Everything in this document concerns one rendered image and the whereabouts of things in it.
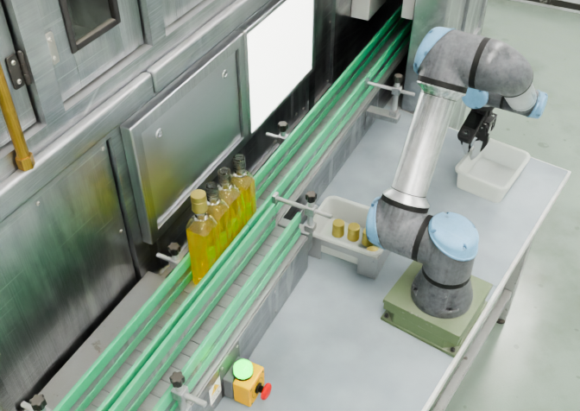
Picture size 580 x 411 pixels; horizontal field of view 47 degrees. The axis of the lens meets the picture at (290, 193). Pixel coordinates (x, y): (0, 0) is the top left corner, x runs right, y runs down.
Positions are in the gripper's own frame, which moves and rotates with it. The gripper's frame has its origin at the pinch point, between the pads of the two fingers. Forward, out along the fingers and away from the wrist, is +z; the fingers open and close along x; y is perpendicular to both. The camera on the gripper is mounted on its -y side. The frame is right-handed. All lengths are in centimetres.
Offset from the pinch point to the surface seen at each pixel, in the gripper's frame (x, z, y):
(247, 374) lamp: 6, -4, -106
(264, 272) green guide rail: 17, -12, -86
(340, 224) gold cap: 16, -1, -51
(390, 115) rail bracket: 28.3, -5.7, -1.8
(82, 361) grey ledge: 36, -8, -127
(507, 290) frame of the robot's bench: -22, 61, 11
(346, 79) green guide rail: 46.1, -12.9, -1.3
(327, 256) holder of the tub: 15, 3, -60
